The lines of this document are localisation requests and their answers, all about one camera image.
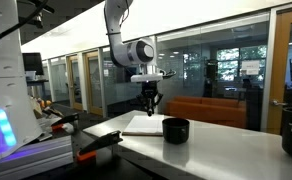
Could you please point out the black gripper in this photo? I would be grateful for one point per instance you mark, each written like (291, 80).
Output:
(149, 96)

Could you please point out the black mug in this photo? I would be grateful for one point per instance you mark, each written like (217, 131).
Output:
(175, 130)

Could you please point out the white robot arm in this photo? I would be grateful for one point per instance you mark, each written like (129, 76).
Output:
(139, 52)

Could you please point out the far wooden door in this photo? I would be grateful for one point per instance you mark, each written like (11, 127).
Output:
(93, 83)

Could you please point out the wooden door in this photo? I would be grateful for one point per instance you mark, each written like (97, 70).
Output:
(93, 83)
(280, 96)

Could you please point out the orange sofa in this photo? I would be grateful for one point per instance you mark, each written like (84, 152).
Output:
(227, 112)

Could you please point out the black orange clamp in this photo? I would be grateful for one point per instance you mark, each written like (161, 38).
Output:
(89, 151)

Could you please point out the paper sign on glass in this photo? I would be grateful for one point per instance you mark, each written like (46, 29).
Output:
(250, 67)

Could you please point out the black monitor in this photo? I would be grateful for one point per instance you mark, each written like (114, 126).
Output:
(33, 62)

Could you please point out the near wooden door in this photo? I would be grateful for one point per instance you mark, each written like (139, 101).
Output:
(280, 96)

